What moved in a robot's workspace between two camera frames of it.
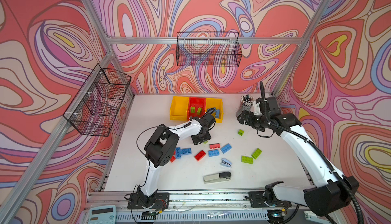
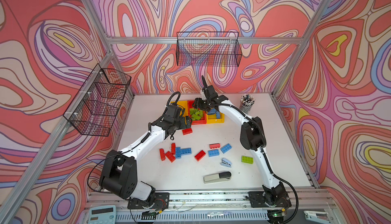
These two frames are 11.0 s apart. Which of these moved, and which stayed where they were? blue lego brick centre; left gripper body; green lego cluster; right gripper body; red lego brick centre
Moved: left gripper body; right gripper body
Stayed: red lego brick centre; green lego cluster; blue lego brick centre
